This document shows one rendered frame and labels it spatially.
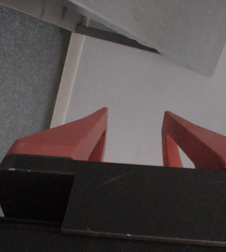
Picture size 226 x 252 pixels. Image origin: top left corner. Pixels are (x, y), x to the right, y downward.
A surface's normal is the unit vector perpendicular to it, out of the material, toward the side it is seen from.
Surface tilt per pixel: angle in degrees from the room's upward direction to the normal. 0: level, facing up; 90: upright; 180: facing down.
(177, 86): 90
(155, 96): 90
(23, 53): 0
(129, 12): 0
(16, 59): 0
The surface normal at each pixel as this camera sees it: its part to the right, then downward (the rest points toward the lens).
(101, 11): 0.81, 0.37
